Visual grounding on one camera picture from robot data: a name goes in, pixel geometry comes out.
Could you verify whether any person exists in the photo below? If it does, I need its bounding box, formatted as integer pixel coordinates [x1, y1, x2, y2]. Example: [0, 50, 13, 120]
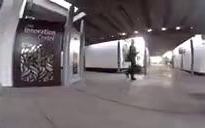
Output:
[125, 38, 140, 82]

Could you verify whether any brownish concrete walkway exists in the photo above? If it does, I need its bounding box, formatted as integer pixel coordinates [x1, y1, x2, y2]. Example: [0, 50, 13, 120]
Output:
[0, 64, 205, 128]

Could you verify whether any dark canopy roof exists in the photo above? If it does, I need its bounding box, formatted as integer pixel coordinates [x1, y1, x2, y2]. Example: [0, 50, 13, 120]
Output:
[64, 0, 205, 56]

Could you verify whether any dark patterned sign panel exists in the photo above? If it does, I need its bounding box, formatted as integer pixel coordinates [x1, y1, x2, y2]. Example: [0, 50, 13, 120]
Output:
[12, 18, 64, 88]

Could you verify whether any white building with covered walkway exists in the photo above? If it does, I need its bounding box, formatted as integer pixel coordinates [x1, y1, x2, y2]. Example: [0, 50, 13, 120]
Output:
[171, 33, 205, 75]

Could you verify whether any building with grey columns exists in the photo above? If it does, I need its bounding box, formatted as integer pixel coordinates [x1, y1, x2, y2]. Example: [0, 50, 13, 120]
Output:
[0, 0, 88, 89]

